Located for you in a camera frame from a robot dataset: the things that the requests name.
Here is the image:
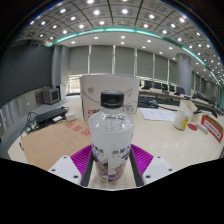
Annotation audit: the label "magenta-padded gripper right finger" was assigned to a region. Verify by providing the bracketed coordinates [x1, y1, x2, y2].
[128, 144, 175, 187]

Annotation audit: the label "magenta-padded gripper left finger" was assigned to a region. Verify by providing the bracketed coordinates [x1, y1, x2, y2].
[48, 144, 95, 187]

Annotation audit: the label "clear black-capped water bottle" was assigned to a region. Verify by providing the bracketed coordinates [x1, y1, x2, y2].
[88, 90, 136, 183]

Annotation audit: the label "flat brown cardboard sheet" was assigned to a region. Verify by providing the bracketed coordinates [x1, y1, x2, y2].
[20, 118, 93, 172]

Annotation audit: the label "small white power adapter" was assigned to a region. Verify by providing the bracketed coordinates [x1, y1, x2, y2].
[65, 112, 77, 122]

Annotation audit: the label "white printed paper sheet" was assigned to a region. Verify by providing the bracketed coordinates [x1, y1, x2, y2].
[138, 107, 177, 122]

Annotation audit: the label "black power strip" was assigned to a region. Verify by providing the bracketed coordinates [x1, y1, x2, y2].
[34, 107, 69, 126]

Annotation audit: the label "white mug with yellow print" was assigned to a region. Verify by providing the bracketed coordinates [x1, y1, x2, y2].
[172, 109, 190, 131]

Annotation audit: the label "black desk phone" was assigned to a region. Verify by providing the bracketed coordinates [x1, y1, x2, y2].
[137, 96, 159, 110]

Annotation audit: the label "white remote control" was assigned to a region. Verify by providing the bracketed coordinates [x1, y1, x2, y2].
[195, 122, 209, 135]

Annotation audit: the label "large white cardboard box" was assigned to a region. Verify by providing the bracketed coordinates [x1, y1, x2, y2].
[79, 73, 141, 122]

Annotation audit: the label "grey CRT monitor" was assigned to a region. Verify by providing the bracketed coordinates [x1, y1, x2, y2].
[42, 87, 61, 105]

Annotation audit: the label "row of black office chairs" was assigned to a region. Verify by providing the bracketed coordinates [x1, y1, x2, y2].
[141, 79, 186, 96]

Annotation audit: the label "open brown box, red side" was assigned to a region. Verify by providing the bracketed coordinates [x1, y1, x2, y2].
[200, 114, 224, 144]

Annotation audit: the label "recessed ceiling lights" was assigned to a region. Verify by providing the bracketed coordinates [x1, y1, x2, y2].
[29, 0, 224, 81]

